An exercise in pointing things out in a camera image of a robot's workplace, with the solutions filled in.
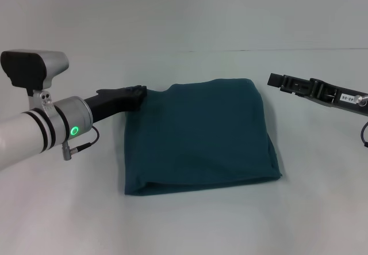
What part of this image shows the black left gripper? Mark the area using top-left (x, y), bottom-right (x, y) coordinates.
top-left (83, 84), bottom-right (148, 125)

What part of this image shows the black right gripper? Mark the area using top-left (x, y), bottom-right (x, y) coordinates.
top-left (267, 72), bottom-right (368, 118)

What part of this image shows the teal blue t-shirt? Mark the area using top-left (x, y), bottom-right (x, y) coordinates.
top-left (124, 78), bottom-right (283, 197)

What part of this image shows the left gripper cable with plugs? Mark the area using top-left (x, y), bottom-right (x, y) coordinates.
top-left (62, 125), bottom-right (100, 161)

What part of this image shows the gripper cable with plugs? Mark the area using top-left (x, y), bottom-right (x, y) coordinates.
top-left (62, 125), bottom-right (100, 161)
top-left (353, 93), bottom-right (368, 149)

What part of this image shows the right gripper cable with plugs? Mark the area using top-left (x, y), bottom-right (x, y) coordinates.
top-left (353, 93), bottom-right (368, 149)

